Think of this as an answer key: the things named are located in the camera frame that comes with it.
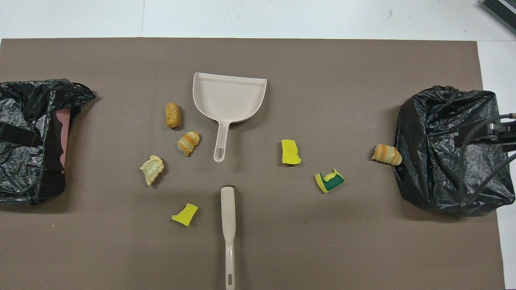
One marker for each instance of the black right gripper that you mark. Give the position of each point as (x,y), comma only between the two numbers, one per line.
(504,133)

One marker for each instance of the brown table mat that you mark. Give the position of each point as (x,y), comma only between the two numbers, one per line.
(282,80)

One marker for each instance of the beige brush with black bristles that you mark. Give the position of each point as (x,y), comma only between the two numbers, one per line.
(227,209)

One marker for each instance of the dark ribbed grille device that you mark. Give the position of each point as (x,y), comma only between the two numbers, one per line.
(502,10)

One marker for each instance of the plain yellow sponge piece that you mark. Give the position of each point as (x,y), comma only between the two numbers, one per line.
(290,152)

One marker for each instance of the curled yellow green sponge piece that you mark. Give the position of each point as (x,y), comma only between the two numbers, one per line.
(330,183)

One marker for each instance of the orange striped toy croissant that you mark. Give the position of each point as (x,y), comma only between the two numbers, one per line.
(188,143)
(387,154)

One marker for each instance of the beige plastic dustpan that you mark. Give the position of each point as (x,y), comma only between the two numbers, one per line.
(227,98)

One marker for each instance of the pink bin box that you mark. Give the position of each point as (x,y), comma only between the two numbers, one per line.
(62,129)

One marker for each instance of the pale yellow toy pastry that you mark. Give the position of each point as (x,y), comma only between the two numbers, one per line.
(152,169)

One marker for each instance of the black trash bag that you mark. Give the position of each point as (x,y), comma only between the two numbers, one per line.
(24,100)
(427,161)

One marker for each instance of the brown cracked toy bread roll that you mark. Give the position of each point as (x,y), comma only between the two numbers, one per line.
(172,115)

